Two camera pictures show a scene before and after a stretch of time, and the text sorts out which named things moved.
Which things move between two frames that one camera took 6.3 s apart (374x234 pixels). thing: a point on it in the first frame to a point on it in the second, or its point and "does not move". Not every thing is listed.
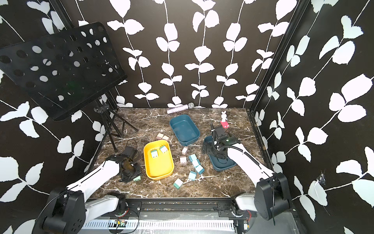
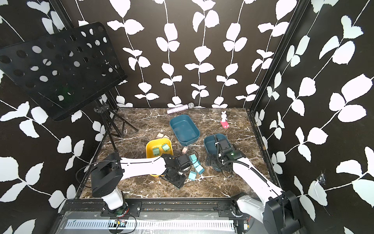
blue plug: (200, 169) does not move
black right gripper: (209, 147) to (213, 161)
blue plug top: (192, 157) does not move
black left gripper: (127, 178) to (178, 184)
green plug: (154, 153) does not move
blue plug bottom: (192, 175) does not move
